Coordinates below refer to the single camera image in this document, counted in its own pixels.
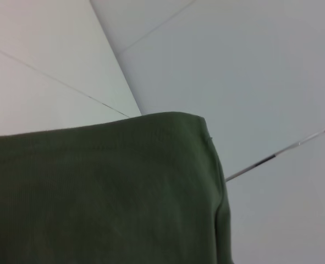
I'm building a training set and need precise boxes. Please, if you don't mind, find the dark green FREE t-shirt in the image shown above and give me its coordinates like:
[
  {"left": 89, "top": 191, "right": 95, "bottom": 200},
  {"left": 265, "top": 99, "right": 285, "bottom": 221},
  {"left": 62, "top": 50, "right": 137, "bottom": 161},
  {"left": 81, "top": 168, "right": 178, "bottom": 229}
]
[{"left": 0, "top": 111, "right": 236, "bottom": 264}]

